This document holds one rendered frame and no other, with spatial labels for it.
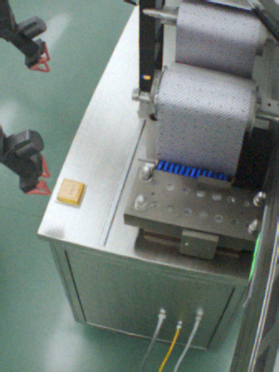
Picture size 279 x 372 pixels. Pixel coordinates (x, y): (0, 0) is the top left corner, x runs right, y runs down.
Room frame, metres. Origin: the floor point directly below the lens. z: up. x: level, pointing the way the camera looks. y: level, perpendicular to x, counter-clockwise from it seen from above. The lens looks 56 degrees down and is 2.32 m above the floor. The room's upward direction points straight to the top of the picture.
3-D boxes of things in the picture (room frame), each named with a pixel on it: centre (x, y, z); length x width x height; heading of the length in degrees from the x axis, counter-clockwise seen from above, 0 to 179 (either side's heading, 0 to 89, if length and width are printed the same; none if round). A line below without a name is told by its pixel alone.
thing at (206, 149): (0.93, -0.16, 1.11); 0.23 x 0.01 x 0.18; 76
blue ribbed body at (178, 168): (0.90, -0.16, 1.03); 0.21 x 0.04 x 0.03; 76
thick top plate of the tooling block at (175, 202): (0.80, -0.17, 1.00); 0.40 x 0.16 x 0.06; 76
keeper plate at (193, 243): (0.71, -0.16, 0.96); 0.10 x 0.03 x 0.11; 76
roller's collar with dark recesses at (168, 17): (1.26, -0.10, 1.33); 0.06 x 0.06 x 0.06; 76
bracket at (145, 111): (1.06, -0.03, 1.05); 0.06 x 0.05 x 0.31; 76
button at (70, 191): (0.92, 0.21, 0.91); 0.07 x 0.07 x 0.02; 76
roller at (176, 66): (1.10, -0.21, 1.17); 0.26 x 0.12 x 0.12; 76
